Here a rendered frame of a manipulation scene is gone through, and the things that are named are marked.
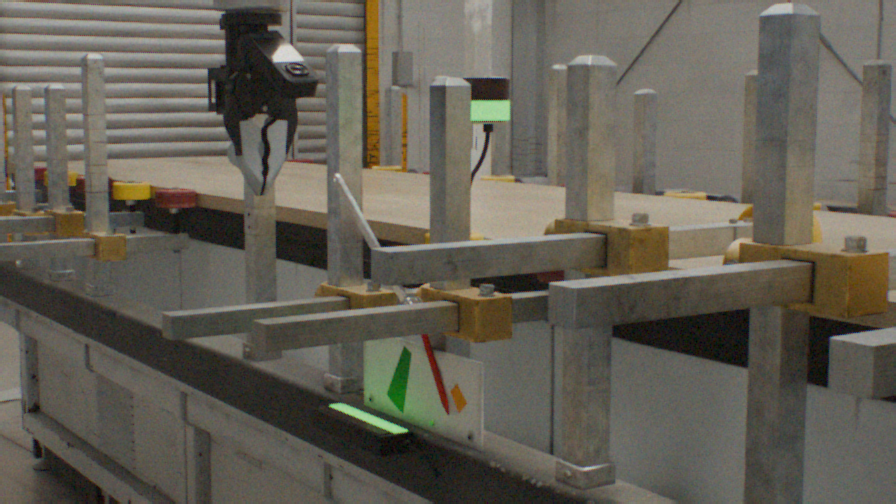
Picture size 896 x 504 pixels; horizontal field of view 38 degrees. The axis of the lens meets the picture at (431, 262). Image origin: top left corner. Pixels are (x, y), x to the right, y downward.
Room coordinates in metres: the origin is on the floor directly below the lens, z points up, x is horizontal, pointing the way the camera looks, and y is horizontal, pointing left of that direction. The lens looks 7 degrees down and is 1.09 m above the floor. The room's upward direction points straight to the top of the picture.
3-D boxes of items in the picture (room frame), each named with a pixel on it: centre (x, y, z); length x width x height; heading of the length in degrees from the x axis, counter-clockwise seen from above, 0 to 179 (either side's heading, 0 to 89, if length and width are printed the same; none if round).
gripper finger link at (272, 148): (1.56, 0.20, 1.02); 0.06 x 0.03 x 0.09; 34
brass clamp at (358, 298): (1.69, 0.10, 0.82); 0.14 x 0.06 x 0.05; 33
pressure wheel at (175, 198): (2.59, 0.51, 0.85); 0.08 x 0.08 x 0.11
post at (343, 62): (1.71, 0.11, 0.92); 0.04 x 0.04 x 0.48; 33
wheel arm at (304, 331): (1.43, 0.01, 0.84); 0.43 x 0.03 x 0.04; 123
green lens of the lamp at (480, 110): (1.52, -0.06, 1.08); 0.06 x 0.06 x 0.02
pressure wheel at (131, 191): (2.80, 0.65, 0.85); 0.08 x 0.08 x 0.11
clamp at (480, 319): (1.48, -0.04, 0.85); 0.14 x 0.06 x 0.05; 33
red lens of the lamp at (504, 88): (1.52, -0.06, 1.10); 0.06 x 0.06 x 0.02
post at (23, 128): (2.97, 0.93, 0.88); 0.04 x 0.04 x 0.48; 33
